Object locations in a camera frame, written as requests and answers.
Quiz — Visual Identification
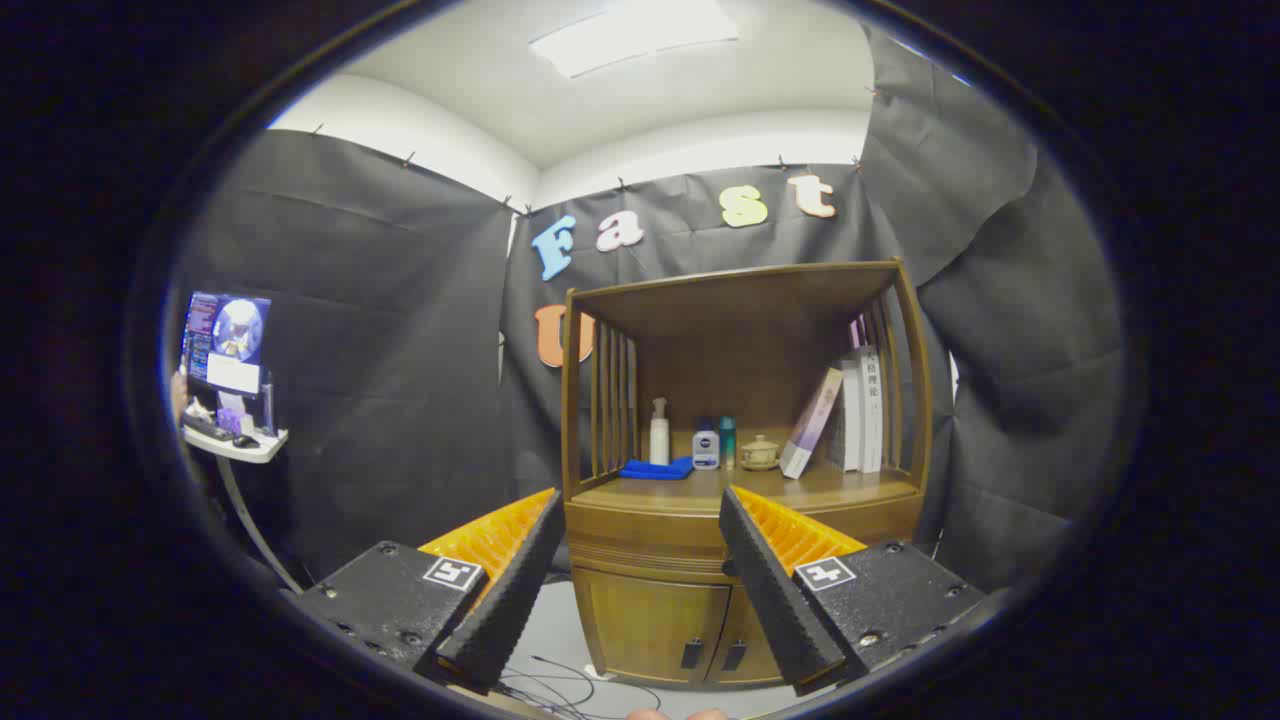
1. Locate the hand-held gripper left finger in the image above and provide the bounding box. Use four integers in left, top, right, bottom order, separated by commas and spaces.
295, 487, 567, 696

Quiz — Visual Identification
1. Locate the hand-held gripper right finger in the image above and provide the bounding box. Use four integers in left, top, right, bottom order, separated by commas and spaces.
718, 485, 986, 698

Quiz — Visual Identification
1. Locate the wooden drawer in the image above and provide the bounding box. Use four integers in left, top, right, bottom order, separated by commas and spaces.
565, 492, 923, 579

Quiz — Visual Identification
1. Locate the wooden cabinet door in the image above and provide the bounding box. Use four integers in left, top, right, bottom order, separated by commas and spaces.
575, 568, 733, 686
705, 585, 786, 686

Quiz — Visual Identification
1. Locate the wooden countertop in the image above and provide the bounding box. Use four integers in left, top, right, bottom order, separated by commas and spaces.
572, 462, 919, 516

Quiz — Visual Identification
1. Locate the wooden cabinet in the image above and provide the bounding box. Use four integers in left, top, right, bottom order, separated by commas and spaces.
560, 258, 934, 689

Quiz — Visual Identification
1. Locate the folded blue cloth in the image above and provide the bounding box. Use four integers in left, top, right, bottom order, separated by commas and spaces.
618, 456, 695, 481

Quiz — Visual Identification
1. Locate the purple cover book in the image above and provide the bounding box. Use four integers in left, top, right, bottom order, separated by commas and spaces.
779, 367, 844, 480

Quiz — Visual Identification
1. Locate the plain white book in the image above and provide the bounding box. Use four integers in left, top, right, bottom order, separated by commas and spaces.
842, 358, 863, 473

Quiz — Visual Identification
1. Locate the white book with lettered spine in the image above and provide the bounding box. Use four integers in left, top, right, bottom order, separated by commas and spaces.
858, 345, 885, 474

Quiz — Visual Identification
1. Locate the white side table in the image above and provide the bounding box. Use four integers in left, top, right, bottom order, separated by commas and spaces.
183, 425, 306, 593

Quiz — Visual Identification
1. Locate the computer monitor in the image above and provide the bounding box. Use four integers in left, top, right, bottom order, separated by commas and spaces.
180, 291, 273, 396

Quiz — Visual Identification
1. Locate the ceiling light panel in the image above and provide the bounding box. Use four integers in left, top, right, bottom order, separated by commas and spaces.
528, 0, 741, 79

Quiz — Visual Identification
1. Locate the tangle of black cables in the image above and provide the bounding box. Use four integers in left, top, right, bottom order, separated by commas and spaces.
495, 655, 661, 719

